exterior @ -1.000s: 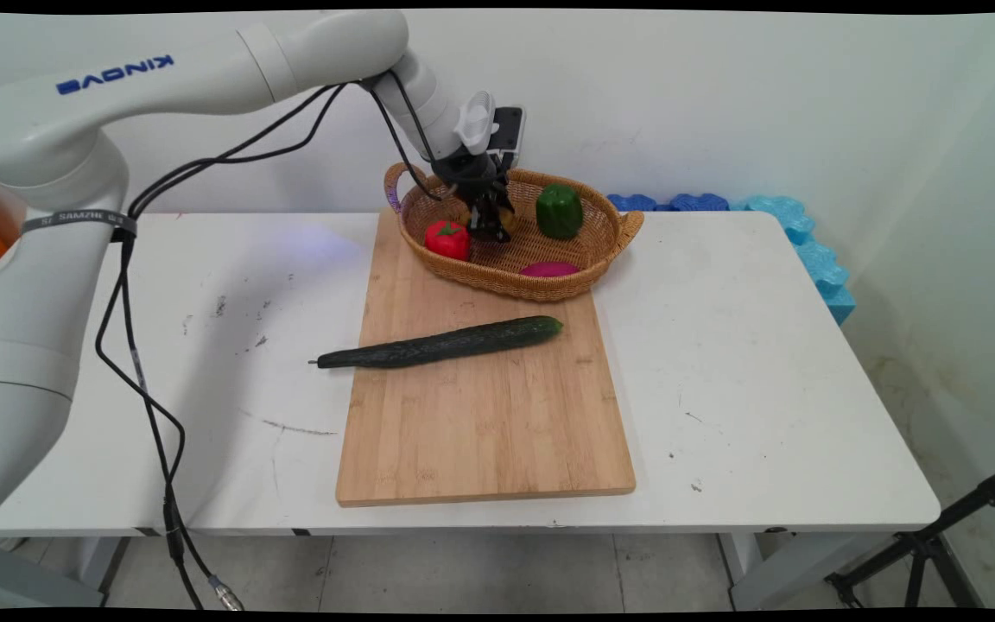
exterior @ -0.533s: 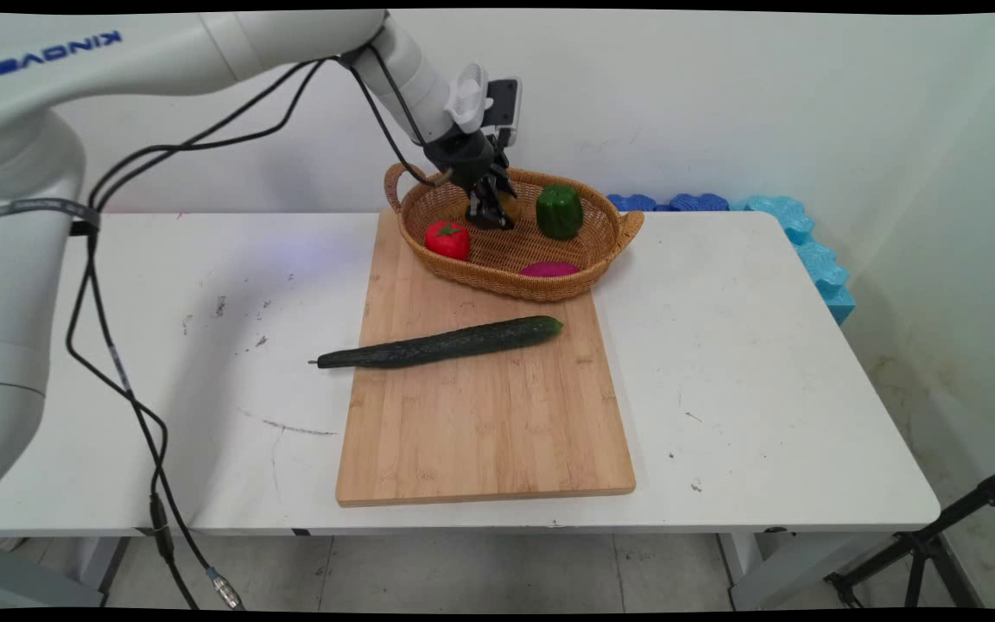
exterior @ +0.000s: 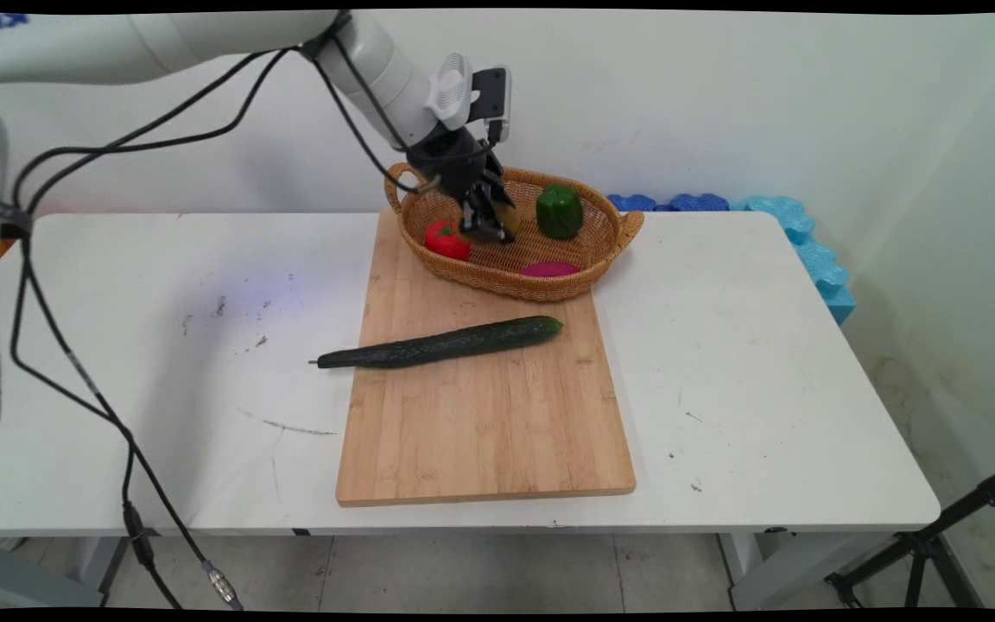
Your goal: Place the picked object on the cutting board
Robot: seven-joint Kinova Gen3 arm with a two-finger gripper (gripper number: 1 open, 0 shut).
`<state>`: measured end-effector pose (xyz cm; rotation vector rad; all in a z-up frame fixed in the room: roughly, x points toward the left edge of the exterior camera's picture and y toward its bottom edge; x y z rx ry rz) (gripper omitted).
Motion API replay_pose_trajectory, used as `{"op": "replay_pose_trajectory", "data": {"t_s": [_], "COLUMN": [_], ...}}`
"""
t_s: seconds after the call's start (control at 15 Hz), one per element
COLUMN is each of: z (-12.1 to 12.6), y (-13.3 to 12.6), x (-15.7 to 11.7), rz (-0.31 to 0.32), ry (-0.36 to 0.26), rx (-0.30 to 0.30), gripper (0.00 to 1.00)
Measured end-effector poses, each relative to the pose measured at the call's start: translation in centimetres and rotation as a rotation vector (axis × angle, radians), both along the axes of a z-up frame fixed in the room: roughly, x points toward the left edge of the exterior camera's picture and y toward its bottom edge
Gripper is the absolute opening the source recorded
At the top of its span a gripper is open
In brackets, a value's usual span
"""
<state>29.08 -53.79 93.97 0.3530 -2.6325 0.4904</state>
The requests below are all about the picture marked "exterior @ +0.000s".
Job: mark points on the dark blue foam piece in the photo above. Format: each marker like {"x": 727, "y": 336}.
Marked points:
{"x": 634, "y": 203}
{"x": 700, "y": 203}

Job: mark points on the long dark green cucumber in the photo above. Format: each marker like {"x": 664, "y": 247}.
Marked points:
{"x": 446, "y": 344}

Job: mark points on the black tripod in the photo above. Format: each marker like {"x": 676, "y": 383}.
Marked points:
{"x": 925, "y": 544}

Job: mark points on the wooden cutting board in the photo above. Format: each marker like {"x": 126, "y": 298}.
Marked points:
{"x": 484, "y": 415}

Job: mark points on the red toy tomato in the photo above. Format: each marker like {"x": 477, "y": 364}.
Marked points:
{"x": 446, "y": 244}

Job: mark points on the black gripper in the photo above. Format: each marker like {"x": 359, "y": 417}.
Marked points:
{"x": 454, "y": 164}

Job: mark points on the light blue foam mat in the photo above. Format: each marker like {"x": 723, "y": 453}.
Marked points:
{"x": 817, "y": 259}

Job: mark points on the woven wicker basket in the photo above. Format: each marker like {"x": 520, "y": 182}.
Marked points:
{"x": 549, "y": 250}

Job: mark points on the white table leg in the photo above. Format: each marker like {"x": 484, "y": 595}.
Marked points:
{"x": 104, "y": 561}
{"x": 765, "y": 570}

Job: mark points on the white ribbed wrist mount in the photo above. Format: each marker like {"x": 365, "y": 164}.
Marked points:
{"x": 450, "y": 91}

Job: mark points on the green toy bell pepper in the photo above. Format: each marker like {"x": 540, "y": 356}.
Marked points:
{"x": 560, "y": 212}

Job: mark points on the grey floor base plate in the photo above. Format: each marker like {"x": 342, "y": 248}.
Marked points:
{"x": 5, "y": 583}

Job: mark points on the magenta toy vegetable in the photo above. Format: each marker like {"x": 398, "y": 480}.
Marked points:
{"x": 551, "y": 269}

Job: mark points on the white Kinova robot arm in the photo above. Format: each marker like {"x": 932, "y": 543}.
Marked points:
{"x": 161, "y": 43}

